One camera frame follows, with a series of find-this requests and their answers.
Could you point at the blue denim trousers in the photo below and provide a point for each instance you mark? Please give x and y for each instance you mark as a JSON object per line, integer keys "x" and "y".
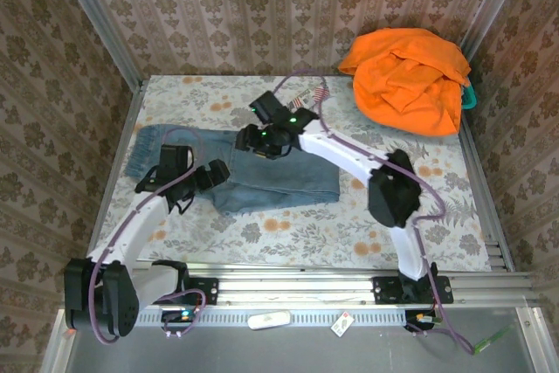
{"x": 297, "y": 176}

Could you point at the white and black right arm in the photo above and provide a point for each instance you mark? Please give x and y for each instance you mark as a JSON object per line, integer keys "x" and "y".
{"x": 336, "y": 150}

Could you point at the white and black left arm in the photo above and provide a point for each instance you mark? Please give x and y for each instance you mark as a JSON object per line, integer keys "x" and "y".
{"x": 131, "y": 224}

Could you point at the orange trousers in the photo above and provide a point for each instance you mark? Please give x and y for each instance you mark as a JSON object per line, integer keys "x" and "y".
{"x": 406, "y": 80}

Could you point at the printed paper label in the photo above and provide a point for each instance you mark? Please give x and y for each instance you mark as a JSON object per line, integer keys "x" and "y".
{"x": 308, "y": 97}

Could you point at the floral printed tablecloth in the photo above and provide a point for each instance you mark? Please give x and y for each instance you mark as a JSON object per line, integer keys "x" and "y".
{"x": 305, "y": 233}

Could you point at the white oblong device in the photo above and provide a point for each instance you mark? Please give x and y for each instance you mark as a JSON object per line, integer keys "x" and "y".
{"x": 267, "y": 320}

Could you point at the small printed card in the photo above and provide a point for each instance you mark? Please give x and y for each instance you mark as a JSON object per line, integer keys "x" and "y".
{"x": 341, "y": 325}

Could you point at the teal plastic basket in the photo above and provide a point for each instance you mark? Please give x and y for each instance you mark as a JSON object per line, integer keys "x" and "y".
{"x": 469, "y": 100}

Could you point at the green pen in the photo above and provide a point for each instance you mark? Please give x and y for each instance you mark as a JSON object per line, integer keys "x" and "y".
{"x": 493, "y": 340}

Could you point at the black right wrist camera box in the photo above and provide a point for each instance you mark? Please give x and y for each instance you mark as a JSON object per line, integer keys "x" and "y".
{"x": 264, "y": 104}

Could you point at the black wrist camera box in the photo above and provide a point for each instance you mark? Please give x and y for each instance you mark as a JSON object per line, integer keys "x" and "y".
{"x": 174, "y": 156}
{"x": 264, "y": 104}

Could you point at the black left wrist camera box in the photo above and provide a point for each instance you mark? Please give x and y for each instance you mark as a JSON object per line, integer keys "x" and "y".
{"x": 174, "y": 156}

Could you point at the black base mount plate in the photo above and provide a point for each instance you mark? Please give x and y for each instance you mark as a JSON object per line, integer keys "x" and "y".
{"x": 205, "y": 290}
{"x": 388, "y": 289}

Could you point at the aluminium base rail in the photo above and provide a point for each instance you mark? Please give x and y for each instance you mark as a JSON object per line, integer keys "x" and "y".
{"x": 297, "y": 288}

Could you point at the aluminium frame corner post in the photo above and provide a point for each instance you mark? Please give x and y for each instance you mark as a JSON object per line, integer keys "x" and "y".
{"x": 100, "y": 23}
{"x": 489, "y": 6}

